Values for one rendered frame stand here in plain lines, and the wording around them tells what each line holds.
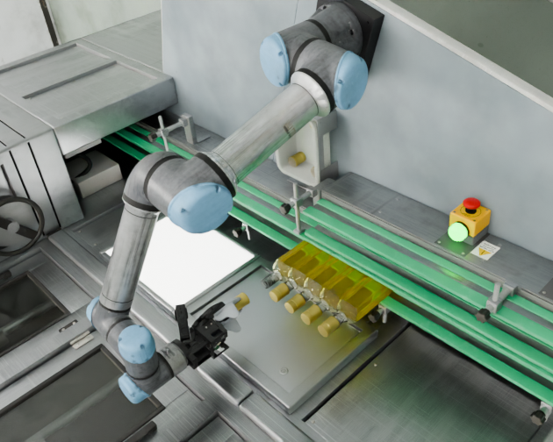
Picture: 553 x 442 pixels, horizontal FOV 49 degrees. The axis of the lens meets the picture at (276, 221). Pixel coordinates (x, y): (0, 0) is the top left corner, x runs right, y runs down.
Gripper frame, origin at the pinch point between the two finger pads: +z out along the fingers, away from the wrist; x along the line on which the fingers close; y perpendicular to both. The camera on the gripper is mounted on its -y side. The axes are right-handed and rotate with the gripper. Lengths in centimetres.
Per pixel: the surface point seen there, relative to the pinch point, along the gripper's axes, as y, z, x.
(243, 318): -3.4, 4.9, -12.9
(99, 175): -99, 16, -18
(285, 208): -5.0, 23.9, 15.7
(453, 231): 36, 39, 24
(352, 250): 13.4, 30.6, 7.8
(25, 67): -152, 20, 7
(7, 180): -92, -18, 2
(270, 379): 17.9, -4.8, -10.1
